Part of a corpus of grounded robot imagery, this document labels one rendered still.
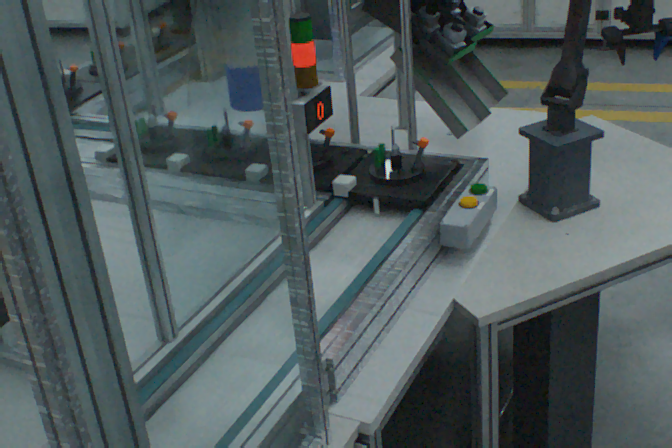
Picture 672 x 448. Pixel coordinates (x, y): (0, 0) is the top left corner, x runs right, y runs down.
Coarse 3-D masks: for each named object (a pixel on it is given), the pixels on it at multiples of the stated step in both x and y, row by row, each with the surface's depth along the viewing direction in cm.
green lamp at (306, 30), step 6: (294, 24) 192; (300, 24) 191; (306, 24) 192; (294, 30) 192; (300, 30) 192; (306, 30) 192; (312, 30) 194; (294, 36) 193; (300, 36) 193; (306, 36) 193; (312, 36) 194; (294, 42) 194; (300, 42) 193; (306, 42) 193
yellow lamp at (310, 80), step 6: (294, 66) 197; (312, 66) 196; (294, 72) 198; (300, 72) 197; (306, 72) 196; (312, 72) 197; (300, 78) 197; (306, 78) 197; (312, 78) 197; (300, 84) 198; (306, 84) 198; (312, 84) 198
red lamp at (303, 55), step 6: (312, 42) 195; (294, 48) 194; (300, 48) 194; (306, 48) 194; (312, 48) 195; (294, 54) 195; (300, 54) 194; (306, 54) 195; (312, 54) 195; (294, 60) 196; (300, 60) 195; (306, 60) 195; (312, 60) 196; (300, 66) 196; (306, 66) 196
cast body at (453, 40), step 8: (448, 24) 227; (456, 24) 227; (440, 32) 232; (448, 32) 227; (456, 32) 226; (464, 32) 227; (440, 40) 229; (448, 40) 227; (456, 40) 227; (448, 48) 228; (456, 48) 227; (464, 48) 230
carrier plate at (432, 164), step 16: (368, 160) 232; (432, 160) 229; (448, 160) 228; (368, 176) 224; (432, 176) 221; (352, 192) 217; (368, 192) 216; (384, 192) 215; (400, 192) 214; (416, 192) 214; (432, 192) 213
